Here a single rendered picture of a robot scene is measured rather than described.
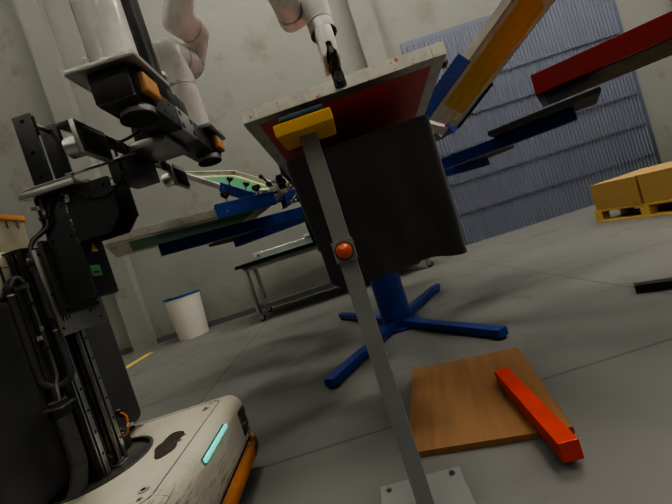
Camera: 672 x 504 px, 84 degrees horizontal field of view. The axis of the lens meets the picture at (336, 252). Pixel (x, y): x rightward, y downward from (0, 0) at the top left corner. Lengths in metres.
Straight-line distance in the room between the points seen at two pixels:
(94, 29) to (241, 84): 5.24
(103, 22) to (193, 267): 5.16
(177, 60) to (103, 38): 0.47
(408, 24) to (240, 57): 2.49
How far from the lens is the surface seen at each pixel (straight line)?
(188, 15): 1.46
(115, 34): 0.96
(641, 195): 4.48
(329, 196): 0.86
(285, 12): 1.21
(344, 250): 0.81
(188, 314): 5.41
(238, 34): 6.46
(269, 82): 6.09
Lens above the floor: 0.68
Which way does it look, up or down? 2 degrees down
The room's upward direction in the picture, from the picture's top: 18 degrees counter-clockwise
